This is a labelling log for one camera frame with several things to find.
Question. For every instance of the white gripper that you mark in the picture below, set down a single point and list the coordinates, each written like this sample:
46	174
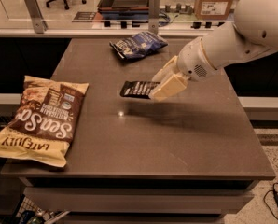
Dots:
191	61

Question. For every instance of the dark rxbar chocolate bar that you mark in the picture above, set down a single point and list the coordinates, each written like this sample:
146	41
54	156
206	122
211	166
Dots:
138	89

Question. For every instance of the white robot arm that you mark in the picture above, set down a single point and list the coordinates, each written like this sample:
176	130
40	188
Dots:
251	35

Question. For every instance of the blue chip bag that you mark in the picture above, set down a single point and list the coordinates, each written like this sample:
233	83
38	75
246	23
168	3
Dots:
138	46

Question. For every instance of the brown Late July chip bag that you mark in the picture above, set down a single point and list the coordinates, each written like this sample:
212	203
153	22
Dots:
44	124

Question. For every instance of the cardboard box with label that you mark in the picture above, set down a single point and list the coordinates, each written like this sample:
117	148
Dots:
212	9

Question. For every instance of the open dark case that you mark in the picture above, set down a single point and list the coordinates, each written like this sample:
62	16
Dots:
123	7

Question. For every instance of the middle metal glass bracket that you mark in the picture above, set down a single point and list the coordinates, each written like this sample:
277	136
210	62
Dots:
153	16

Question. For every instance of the metal glass bracket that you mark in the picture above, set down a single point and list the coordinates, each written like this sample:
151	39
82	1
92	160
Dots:
37	19
153	16

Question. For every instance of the left metal glass bracket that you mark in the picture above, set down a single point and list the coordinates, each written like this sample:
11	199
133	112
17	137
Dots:
37	19

